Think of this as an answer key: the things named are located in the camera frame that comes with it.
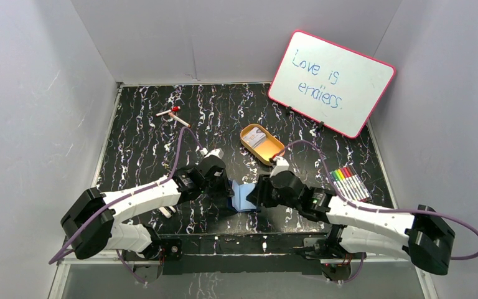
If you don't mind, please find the blue leather card holder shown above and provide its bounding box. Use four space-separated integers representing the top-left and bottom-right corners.
227 180 258 212

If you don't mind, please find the silver credit card stack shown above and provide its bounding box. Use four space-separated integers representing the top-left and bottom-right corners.
243 126 267 148

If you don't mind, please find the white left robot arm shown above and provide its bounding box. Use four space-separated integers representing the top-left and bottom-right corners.
55 154 233 260

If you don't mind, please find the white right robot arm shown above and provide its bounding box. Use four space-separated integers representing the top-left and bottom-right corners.
246 171 455 275

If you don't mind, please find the yellow oval tray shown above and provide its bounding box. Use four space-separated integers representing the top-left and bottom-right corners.
240 123 284 166

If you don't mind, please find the coloured marker pen set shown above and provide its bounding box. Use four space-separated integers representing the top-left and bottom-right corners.
329 166 372 202

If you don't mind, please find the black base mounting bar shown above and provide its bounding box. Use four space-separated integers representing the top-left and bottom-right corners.
122 233 363 275

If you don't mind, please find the orange capped marker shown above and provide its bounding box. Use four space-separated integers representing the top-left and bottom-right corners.
168 112 191 128

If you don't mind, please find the red capped marker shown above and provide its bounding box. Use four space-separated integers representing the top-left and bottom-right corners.
156 106 180 117

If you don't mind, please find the pink framed whiteboard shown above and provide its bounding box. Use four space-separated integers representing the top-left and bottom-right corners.
268 31 396 138

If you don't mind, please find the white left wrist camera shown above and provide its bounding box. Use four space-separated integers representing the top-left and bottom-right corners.
200 148 224 159

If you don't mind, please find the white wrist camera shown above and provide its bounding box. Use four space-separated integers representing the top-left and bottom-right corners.
200 148 224 159
269 156 289 177

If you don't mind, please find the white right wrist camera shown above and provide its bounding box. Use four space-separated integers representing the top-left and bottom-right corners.
269 156 289 177

